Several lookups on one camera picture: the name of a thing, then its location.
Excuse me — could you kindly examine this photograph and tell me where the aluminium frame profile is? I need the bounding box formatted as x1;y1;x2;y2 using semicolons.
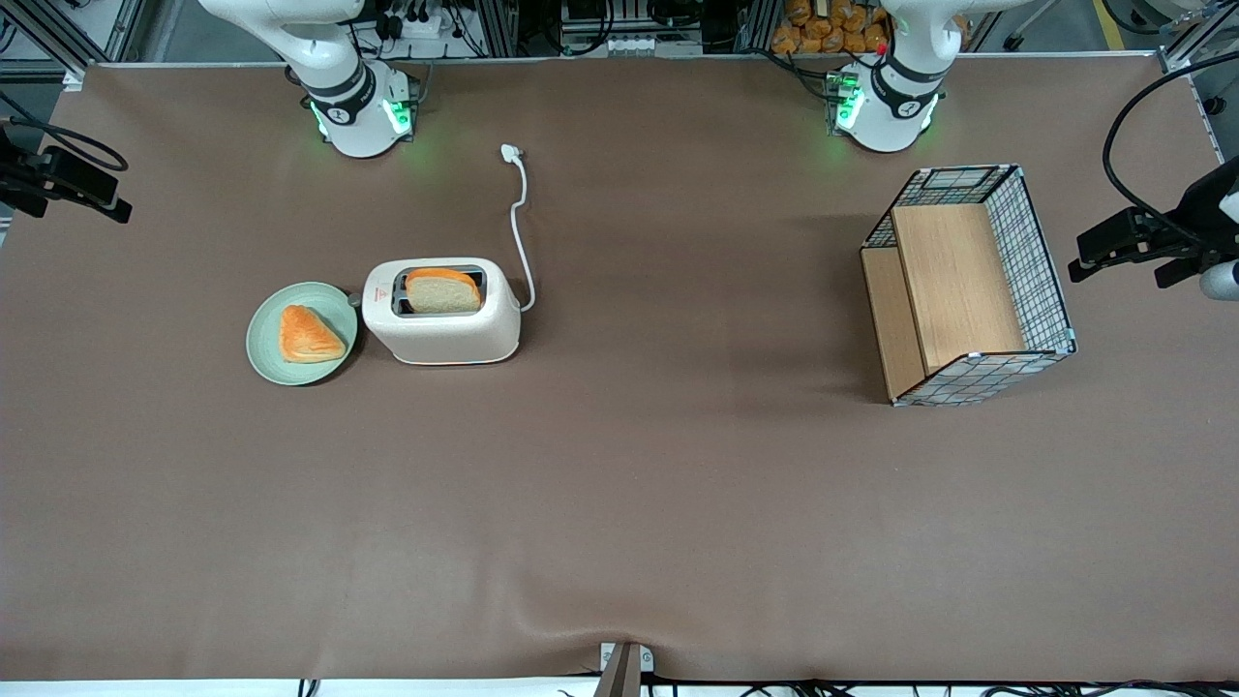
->
1157;0;1239;161
0;0;146;78

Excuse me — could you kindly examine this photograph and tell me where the wire basket with wooden boards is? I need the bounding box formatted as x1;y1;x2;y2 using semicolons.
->
860;165;1077;408

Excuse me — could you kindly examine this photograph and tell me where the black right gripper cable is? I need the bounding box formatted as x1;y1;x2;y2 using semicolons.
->
0;92;129;173

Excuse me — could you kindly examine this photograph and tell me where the light green round plate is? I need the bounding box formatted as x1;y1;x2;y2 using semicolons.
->
246;282;360;387

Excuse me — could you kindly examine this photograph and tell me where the bag of brown buns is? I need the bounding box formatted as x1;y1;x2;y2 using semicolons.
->
770;0;969;56

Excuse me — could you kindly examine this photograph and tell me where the brown table cover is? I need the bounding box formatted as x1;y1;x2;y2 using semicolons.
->
0;53;1239;683

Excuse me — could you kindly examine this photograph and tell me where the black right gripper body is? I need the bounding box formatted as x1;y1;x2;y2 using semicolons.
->
0;121;61;219

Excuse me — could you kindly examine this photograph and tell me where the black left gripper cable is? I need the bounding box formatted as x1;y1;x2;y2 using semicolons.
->
1103;53;1239;243

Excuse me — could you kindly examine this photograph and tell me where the white toaster power cord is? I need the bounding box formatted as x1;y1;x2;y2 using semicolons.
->
499;143;538;314

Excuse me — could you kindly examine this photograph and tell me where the toast slice with orange crust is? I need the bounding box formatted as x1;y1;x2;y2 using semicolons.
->
404;268;483;315

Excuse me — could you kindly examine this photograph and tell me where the white power strip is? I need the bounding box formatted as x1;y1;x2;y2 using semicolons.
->
373;0;456;40

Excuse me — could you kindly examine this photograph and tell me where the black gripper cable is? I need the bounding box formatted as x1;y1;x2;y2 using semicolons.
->
1103;53;1239;243
0;92;129;173

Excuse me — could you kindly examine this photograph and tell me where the triangular orange bread piece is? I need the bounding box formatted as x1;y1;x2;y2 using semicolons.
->
279;305;348;365

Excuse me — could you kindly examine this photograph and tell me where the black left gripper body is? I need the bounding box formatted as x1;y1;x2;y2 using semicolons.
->
1155;157;1239;270

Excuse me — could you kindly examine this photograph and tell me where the white two-slot toaster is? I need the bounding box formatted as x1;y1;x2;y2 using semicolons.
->
348;257;524;367

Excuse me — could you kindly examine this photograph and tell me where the metal camera bracket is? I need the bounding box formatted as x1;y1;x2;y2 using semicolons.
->
595;642;655;697

